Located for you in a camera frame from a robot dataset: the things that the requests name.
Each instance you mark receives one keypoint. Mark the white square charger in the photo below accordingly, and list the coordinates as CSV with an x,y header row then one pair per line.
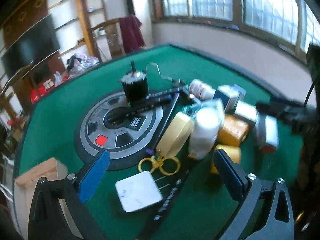
x,y
138,192

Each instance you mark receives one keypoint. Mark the wooden chair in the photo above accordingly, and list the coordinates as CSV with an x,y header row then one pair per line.
x,y
108,39

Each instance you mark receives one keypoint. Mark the white blue medicine box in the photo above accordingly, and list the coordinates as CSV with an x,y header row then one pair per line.
x,y
229,95

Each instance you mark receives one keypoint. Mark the black electric motor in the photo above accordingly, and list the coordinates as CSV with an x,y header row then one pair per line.
x,y
135,85

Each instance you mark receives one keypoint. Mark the orange snack packet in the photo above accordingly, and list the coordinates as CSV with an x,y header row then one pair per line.
x,y
233,131

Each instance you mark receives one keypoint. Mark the maroon cloth on rack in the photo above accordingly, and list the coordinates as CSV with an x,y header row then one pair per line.
x,y
131,33

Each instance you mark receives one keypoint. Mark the wall television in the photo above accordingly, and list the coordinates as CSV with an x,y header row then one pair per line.
x,y
33,46

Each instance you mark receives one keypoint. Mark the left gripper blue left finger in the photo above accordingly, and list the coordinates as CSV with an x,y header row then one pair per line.
x,y
90,176

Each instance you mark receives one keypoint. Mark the teal cartoon tissue pack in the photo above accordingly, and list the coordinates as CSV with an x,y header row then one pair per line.
x,y
215,104

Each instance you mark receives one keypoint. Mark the white red plaster box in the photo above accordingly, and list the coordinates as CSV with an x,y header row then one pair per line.
x,y
246,112

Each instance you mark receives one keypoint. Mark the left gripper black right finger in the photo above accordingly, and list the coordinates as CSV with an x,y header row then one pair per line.
x,y
232,174

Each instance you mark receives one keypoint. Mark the black marker yellow cap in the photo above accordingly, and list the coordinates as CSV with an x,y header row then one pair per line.
x,y
161,210

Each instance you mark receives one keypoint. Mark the round grey table console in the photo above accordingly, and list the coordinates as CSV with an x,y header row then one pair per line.
x,y
127,139

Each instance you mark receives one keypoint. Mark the long black marker purple cap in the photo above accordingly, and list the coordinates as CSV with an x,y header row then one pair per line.
x,y
151,149

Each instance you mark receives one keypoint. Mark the large white pill bottle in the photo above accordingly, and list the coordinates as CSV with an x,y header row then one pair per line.
x,y
204,133

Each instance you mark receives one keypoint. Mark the cardboard tray box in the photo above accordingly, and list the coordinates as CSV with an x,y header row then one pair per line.
x,y
39,211

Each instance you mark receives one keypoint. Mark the grey red slim box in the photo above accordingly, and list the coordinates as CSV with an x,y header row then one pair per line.
x,y
266,134

